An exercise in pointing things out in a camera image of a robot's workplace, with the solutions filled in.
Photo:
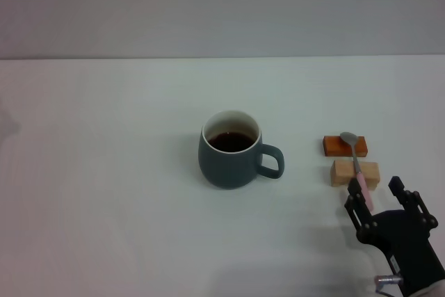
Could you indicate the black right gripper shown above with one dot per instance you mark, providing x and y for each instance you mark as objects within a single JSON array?
[{"x": 406, "y": 241}]

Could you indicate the grey ceramic cup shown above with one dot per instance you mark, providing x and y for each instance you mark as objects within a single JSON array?
[{"x": 226, "y": 168}]

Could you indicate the light wooden arch block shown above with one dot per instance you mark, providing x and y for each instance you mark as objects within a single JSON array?
[{"x": 342, "y": 172}]

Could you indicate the orange-brown wooden block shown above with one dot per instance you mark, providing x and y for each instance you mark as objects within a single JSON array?
[{"x": 333, "y": 146}]

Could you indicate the dark coffee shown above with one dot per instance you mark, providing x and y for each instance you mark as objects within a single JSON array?
[{"x": 231, "y": 141}]

